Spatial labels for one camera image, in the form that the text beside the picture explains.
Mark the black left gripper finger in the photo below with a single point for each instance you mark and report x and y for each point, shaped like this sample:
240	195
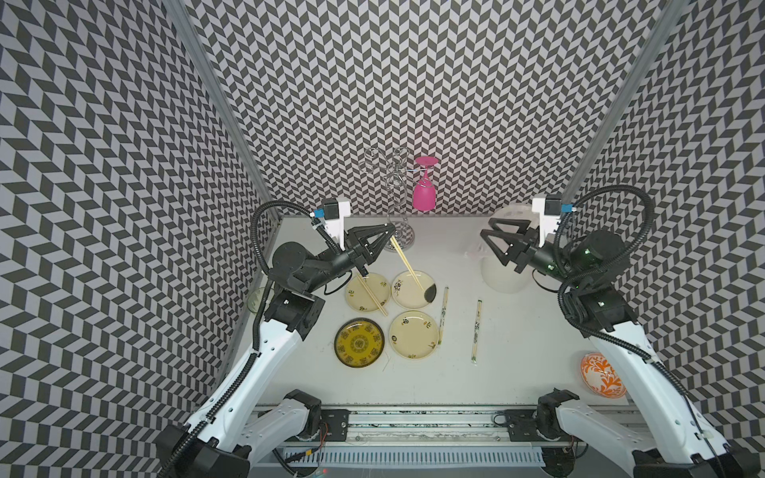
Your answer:
370	256
371	236

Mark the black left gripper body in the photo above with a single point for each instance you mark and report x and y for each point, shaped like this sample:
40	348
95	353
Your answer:
346	261

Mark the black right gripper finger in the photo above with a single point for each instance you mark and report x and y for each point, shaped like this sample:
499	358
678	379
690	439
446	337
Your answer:
506	228
504	245

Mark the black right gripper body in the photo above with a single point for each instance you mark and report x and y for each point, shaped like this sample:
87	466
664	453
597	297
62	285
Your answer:
544	259

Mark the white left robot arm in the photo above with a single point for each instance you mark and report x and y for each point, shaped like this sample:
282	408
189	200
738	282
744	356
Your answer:
223	439

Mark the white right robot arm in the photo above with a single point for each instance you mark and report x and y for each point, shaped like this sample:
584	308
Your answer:
682	442

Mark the white trash bin with bag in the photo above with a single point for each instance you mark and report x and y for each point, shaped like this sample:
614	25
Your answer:
502	279

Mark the cream plate left rear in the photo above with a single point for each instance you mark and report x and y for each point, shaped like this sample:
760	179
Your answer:
366	294

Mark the cream plate with green patch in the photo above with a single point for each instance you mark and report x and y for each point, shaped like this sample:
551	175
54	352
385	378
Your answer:
413	290

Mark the pink wine glass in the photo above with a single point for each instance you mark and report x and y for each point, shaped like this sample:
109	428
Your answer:
424	194

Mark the yellow patterned plate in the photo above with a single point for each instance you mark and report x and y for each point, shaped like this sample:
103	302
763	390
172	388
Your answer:
359	343

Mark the chrome glass rack stand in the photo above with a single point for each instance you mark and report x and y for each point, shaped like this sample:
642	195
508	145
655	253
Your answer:
393	167

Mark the cream plate with red stamps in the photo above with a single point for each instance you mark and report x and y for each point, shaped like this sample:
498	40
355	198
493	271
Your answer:
414	335

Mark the green drinking glass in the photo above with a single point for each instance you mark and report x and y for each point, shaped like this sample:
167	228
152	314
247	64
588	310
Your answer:
254	299

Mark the orange patterned bowl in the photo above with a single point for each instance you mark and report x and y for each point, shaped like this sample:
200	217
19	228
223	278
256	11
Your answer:
600	377

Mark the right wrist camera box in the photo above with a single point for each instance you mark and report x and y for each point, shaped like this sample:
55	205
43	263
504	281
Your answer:
550	209

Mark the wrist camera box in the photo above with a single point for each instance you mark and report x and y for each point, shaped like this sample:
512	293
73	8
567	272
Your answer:
332	214
550	209

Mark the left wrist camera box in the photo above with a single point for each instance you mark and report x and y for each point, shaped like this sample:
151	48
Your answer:
332	214

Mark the metal base rail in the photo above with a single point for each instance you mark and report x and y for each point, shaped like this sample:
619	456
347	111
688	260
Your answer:
429	437

